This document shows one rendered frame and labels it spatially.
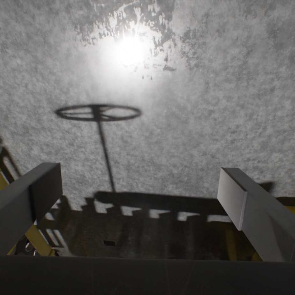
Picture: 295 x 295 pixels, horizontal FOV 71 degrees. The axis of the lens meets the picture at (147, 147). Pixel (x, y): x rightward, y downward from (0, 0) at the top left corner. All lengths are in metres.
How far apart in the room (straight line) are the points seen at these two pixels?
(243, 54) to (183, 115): 0.32
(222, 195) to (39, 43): 0.94
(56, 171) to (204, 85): 0.79
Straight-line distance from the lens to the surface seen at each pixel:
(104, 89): 0.96
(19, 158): 1.48
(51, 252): 2.38
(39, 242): 2.15
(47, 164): 0.17
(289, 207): 1.46
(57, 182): 0.17
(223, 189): 0.16
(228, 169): 0.16
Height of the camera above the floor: 0.83
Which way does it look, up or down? 51 degrees down
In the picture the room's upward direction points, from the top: 167 degrees counter-clockwise
